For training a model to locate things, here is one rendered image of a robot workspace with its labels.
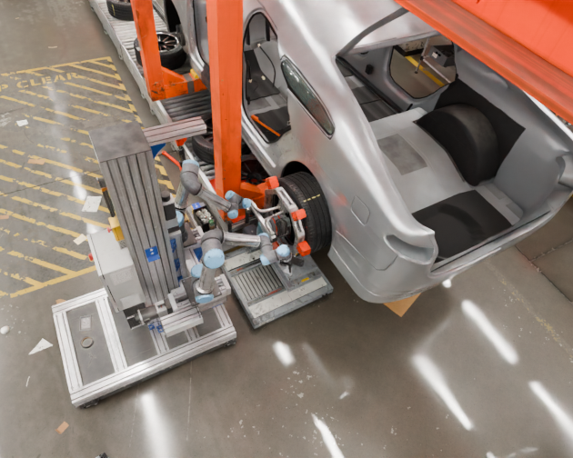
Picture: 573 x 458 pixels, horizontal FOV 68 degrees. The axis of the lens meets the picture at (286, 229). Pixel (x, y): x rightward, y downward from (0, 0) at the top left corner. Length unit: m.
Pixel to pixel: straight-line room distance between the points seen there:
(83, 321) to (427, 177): 3.11
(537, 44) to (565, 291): 4.13
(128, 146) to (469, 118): 2.90
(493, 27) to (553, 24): 0.15
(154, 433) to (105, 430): 0.36
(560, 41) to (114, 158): 1.79
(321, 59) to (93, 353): 2.76
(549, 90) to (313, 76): 2.18
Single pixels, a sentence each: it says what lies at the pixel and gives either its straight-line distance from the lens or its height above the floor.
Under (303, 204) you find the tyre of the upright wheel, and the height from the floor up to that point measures 1.15.
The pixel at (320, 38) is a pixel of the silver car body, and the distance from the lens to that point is 3.33.
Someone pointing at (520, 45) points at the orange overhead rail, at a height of 3.00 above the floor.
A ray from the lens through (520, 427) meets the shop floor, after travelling 4.20.
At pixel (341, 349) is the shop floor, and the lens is 3.84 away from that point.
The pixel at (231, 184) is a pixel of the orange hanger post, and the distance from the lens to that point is 3.49.
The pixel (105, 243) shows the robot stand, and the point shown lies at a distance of 2.88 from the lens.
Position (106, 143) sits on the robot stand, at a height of 2.03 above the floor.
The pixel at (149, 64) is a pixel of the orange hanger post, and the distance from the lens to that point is 4.93.
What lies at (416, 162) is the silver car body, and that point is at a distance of 3.94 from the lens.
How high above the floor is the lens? 3.46
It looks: 51 degrees down
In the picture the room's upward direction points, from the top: 9 degrees clockwise
